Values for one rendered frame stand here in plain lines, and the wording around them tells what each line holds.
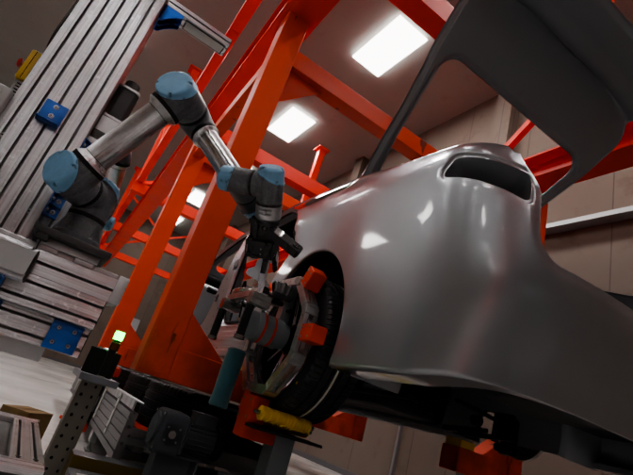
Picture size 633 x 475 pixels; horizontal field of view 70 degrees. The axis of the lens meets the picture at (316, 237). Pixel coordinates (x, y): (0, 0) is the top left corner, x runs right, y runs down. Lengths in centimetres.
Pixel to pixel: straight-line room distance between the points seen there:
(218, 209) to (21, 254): 135
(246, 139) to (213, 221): 55
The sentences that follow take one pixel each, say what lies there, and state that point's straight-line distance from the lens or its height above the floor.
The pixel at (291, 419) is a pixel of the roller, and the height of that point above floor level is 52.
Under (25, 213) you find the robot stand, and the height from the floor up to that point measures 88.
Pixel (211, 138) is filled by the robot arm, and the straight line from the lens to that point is 156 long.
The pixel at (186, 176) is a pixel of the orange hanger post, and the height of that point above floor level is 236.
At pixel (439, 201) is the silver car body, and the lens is 167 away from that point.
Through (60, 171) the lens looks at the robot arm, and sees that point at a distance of 151.
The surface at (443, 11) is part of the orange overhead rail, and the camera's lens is 356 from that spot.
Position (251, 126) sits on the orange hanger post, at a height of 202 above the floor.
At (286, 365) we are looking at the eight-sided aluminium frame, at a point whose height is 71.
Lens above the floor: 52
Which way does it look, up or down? 22 degrees up
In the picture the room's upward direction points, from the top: 18 degrees clockwise
